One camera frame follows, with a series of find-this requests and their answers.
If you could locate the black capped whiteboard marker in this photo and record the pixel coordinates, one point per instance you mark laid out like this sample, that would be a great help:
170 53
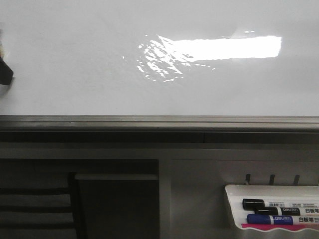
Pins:
250 204

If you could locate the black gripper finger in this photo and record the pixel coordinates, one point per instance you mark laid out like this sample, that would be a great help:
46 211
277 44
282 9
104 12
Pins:
6 73

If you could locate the black deli whiteboard marker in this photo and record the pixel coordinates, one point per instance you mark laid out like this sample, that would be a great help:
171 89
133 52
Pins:
287 211

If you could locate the dark metal hook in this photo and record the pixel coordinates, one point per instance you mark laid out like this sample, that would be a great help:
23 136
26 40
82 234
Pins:
271 179
247 179
296 180

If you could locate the blue deli whiteboard marker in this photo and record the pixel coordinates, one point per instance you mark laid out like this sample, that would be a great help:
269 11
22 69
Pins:
282 220

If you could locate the black striped chair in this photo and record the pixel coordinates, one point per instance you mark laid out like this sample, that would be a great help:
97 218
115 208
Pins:
42 206

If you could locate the white whiteboard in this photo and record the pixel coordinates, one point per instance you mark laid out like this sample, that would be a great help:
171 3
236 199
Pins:
216 71

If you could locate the white marker tray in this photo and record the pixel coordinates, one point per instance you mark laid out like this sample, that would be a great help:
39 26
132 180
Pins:
236 193

